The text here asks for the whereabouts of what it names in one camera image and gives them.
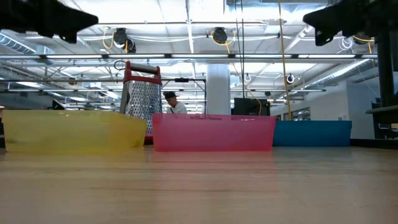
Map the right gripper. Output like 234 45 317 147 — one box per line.
303 0 379 47

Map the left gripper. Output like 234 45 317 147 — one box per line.
6 0 99 44

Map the black monitor pole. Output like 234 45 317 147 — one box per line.
376 34 395 108

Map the yellow plastic bin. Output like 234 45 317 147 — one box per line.
2 109 148 154

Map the grey desk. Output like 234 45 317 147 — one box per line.
365 105 398 124

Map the black cabinet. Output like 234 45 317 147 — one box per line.
231 97 271 116

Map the blue plastic bin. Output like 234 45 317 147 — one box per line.
272 120 353 147

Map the white building column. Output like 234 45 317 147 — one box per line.
206 63 231 115

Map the person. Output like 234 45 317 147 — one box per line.
162 90 188 114

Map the pink plastic bin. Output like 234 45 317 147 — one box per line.
152 113 277 153

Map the silver air duct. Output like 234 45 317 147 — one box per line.
0 32 55 56

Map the yellow hanging cable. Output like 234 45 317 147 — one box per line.
277 0 293 121

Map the black hanging cable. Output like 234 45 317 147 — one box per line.
240 0 246 100

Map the box grater red handle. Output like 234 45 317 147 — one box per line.
119 60 164 146

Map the black metal workstation frame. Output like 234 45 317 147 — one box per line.
161 77 207 114

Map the black aluminium table frame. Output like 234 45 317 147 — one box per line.
350 138 398 148

